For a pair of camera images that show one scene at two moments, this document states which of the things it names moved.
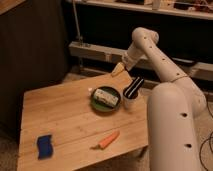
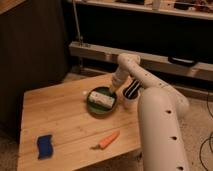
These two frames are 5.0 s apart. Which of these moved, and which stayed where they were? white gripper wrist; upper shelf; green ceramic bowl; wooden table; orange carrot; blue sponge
Moved: green ceramic bowl; white gripper wrist
Stayed: blue sponge; orange carrot; upper shelf; wooden table
